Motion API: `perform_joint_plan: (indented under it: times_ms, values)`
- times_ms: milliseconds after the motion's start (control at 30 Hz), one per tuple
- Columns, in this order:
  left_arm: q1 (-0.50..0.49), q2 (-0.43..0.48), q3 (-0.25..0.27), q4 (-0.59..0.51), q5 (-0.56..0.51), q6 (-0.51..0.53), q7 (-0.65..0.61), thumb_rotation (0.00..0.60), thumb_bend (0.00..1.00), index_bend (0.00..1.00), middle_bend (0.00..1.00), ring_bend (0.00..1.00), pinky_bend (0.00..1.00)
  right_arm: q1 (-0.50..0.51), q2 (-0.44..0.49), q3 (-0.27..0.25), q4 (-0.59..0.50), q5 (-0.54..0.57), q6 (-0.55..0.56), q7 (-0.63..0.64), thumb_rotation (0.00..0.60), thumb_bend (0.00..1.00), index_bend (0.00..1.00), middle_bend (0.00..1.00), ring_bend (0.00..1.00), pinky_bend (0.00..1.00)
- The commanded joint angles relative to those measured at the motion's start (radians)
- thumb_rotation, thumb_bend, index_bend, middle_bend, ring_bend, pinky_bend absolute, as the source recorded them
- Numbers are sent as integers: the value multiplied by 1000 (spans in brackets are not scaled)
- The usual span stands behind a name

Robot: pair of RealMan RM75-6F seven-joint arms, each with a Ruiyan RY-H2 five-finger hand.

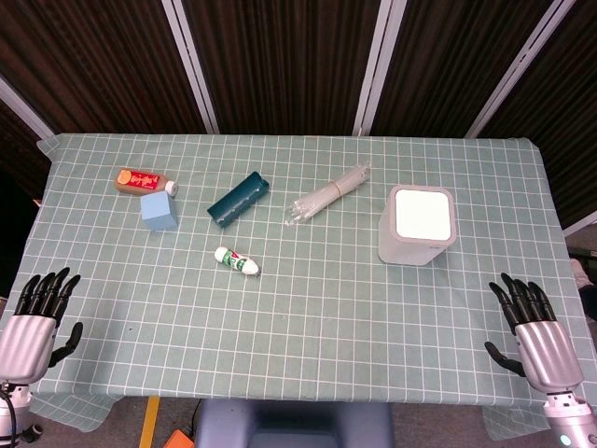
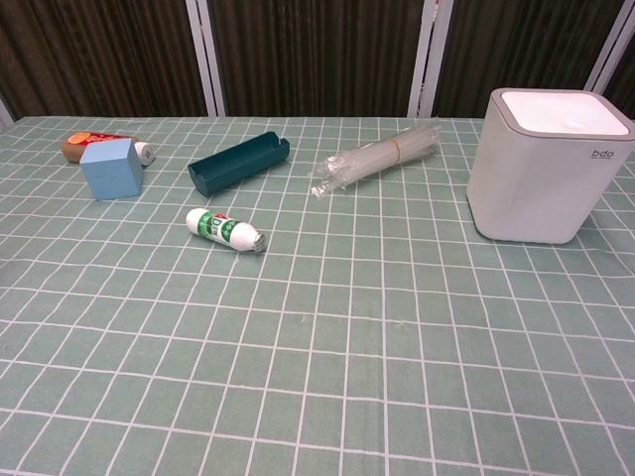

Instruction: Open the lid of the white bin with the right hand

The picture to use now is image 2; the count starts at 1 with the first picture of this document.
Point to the white green labelled small bottle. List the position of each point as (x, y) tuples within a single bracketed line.
[(223, 229)]

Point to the white desktop trash bin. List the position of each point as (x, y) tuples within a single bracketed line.
[(536, 188)]

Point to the green white checked tablecloth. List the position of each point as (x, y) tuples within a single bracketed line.
[(297, 322)]

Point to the bundle of clear plastic straws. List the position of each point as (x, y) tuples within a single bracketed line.
[(382, 151)]

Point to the dark teal plastic tray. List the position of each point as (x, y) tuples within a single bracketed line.
[(233, 168)]

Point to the light blue cube box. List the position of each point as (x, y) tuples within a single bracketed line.
[(111, 171)]

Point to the dark slatted screen panel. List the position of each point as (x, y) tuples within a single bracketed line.
[(317, 54), (521, 49), (622, 74), (99, 54)]

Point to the brown orange labelled bottle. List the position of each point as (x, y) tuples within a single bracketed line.
[(82, 144)]

